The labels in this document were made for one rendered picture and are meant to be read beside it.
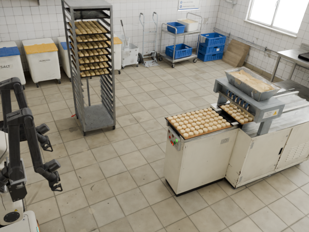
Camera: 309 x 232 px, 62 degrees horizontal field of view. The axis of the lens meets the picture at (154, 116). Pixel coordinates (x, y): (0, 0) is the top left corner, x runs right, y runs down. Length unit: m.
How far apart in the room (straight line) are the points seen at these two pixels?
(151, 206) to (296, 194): 1.78
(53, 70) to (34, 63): 0.35
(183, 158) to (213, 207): 0.76
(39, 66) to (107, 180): 2.84
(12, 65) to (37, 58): 0.43
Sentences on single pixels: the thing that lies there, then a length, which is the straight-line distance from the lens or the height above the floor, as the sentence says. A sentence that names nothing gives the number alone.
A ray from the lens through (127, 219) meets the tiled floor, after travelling 2.95.
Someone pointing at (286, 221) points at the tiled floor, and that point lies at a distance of 3.37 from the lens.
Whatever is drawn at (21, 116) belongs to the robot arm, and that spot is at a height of 1.62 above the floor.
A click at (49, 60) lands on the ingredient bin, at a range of 5.32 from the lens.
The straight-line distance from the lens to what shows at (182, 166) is 2.77.
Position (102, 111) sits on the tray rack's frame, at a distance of 4.26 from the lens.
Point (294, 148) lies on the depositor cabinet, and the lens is 3.68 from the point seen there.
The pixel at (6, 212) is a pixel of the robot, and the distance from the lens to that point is 2.21.
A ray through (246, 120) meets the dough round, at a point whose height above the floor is 0.92.
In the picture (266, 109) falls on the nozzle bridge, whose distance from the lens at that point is 2.73.
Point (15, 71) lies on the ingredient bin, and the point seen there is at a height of 0.40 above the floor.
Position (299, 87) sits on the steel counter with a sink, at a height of 0.23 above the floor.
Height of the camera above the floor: 2.42
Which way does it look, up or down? 33 degrees down
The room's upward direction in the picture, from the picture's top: 4 degrees clockwise
